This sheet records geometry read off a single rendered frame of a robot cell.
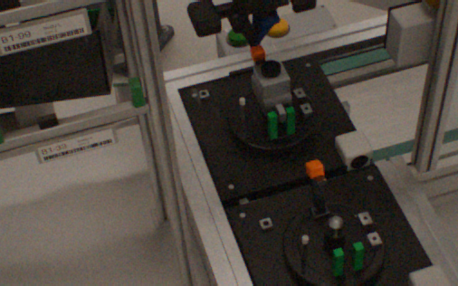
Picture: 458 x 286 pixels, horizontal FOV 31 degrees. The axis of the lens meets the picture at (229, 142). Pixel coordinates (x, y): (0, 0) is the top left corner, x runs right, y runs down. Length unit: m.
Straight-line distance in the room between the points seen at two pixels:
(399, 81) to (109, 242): 0.57
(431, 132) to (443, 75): 0.11
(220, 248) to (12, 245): 0.36
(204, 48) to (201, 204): 0.46
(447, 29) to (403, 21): 0.06
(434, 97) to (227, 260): 0.36
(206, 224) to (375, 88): 0.42
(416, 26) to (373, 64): 0.37
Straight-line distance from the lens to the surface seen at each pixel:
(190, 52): 1.58
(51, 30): 0.78
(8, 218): 1.39
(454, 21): 1.05
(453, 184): 1.33
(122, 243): 1.31
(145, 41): 0.81
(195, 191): 1.23
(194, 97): 1.34
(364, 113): 1.39
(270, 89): 1.20
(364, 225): 1.14
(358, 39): 1.45
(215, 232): 1.19
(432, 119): 1.17
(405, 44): 1.08
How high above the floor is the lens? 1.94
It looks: 50 degrees down
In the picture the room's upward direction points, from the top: 5 degrees counter-clockwise
